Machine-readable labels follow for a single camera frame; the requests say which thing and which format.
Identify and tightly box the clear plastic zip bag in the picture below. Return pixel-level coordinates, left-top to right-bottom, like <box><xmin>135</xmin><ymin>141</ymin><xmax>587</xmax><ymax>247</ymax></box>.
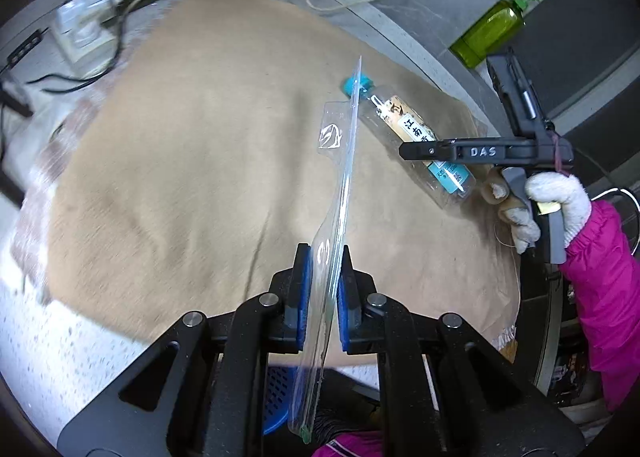
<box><xmin>287</xmin><ymin>56</ymin><xmax>363</xmax><ymax>444</ymax></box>

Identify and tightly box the beige blanket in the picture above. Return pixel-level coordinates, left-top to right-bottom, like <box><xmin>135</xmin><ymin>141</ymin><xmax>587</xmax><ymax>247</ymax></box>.
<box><xmin>45</xmin><ymin>0</ymin><xmax>523</xmax><ymax>368</ymax></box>

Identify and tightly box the checked grey cloth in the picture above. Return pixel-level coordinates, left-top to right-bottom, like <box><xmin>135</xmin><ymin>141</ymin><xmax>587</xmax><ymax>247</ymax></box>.
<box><xmin>10</xmin><ymin>97</ymin><xmax>108</xmax><ymax>308</ymax></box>

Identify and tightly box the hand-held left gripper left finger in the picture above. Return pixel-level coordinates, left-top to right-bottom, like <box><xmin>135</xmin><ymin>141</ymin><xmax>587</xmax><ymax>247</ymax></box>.
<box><xmin>57</xmin><ymin>243</ymin><xmax>313</xmax><ymax>457</ymax></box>

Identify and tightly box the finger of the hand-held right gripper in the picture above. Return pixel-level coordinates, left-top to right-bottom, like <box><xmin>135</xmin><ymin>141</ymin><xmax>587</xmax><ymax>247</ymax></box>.
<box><xmin>399</xmin><ymin>138</ymin><xmax>456</xmax><ymax>162</ymax></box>

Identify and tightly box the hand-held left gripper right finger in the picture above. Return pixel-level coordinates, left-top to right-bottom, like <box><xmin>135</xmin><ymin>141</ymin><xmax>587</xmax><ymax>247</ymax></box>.
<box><xmin>337</xmin><ymin>245</ymin><xmax>586</xmax><ymax>457</ymax></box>

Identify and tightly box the black cable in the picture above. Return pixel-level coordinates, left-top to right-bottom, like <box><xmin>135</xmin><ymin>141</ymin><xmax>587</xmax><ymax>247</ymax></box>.
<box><xmin>0</xmin><ymin>0</ymin><xmax>168</xmax><ymax>103</ymax></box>

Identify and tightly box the person's right hand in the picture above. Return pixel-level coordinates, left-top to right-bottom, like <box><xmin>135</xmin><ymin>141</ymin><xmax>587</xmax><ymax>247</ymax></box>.
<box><xmin>481</xmin><ymin>172</ymin><xmax>593</xmax><ymax>255</ymax></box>

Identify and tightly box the clear bottle with teal cap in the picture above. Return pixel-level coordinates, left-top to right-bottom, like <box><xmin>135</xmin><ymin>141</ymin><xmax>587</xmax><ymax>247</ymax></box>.
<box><xmin>341</xmin><ymin>76</ymin><xmax>483</xmax><ymax>210</ymax></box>

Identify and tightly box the green soap bottle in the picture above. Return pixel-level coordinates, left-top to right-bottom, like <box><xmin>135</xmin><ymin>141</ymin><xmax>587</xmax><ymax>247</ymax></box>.
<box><xmin>448</xmin><ymin>0</ymin><xmax>540</xmax><ymax>69</ymax></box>

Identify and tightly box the person's right forearm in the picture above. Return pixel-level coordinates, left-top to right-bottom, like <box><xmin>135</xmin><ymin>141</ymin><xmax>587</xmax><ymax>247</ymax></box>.
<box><xmin>559</xmin><ymin>200</ymin><xmax>640</xmax><ymax>413</ymax></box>

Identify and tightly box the white power strip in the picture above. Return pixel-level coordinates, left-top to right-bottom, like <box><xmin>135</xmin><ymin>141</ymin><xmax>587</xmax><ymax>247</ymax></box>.
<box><xmin>52</xmin><ymin>0</ymin><xmax>121</xmax><ymax>79</ymax></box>

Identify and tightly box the person's pink jacket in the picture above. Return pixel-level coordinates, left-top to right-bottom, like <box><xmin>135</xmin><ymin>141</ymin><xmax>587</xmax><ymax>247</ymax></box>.
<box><xmin>310</xmin><ymin>429</ymin><xmax>386</xmax><ymax>457</ymax></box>

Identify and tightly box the blue plastic basket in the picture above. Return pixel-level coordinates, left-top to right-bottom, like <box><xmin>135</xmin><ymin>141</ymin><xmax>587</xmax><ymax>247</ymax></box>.
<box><xmin>262</xmin><ymin>364</ymin><xmax>306</xmax><ymax>438</ymax></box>

